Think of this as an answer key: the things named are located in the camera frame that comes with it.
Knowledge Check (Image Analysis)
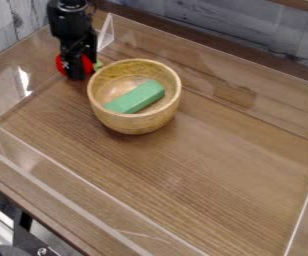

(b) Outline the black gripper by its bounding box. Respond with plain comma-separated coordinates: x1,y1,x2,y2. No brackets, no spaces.
60,28,98,80

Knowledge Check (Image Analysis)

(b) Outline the red plush strawberry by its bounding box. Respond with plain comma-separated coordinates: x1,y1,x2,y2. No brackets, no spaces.
55,55,103,77

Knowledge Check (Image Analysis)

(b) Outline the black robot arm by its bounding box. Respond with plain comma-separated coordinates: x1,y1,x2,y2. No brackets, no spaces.
46,0,98,80

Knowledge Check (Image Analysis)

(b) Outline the wooden bowl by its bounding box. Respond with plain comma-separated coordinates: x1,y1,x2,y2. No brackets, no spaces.
87,58,182,135

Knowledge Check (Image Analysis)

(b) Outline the green rectangular block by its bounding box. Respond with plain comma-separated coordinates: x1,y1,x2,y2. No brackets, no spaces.
103,80,166,114

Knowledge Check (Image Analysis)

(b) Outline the clear acrylic corner bracket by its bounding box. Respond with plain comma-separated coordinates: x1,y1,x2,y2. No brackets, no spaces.
96,14,115,52

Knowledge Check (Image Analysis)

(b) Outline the clear acrylic tray wall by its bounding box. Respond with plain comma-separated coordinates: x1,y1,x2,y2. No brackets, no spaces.
0,13,308,256

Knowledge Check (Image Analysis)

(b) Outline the black table leg bracket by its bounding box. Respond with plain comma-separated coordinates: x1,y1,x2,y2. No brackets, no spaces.
12,208,75,256

